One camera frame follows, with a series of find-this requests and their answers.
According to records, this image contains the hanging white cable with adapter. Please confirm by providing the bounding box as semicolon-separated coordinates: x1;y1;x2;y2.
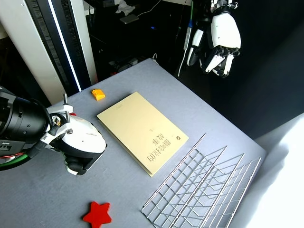
177;0;196;77

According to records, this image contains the tan book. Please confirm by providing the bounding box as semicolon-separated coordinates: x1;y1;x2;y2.
96;91;190;178

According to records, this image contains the red star block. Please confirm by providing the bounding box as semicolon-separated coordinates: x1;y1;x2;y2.
82;201;113;228

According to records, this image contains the red twisted wire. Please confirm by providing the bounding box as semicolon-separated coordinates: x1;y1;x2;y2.
0;152;24;162

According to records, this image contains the metal wire rack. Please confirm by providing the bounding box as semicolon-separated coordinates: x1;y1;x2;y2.
141;133;262;228

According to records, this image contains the orange toy block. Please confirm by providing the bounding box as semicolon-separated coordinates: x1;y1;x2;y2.
91;88;106;102

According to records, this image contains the black power strip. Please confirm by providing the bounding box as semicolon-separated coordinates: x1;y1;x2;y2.
108;57;144;74

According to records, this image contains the green cable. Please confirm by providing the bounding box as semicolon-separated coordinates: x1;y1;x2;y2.
0;152;33;172

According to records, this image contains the flat grey device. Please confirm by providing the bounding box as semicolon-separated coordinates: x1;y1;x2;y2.
119;14;140;25

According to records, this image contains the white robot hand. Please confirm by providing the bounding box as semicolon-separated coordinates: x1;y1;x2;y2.
186;7;242;78
39;114;107;176

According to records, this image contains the crumpled white tissue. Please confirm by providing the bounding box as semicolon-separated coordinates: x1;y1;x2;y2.
115;0;136;15

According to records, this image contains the white column with black strips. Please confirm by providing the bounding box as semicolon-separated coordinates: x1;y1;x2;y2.
0;0;98;105

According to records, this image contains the thin white cable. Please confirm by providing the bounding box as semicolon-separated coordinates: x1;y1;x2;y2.
137;0;162;18

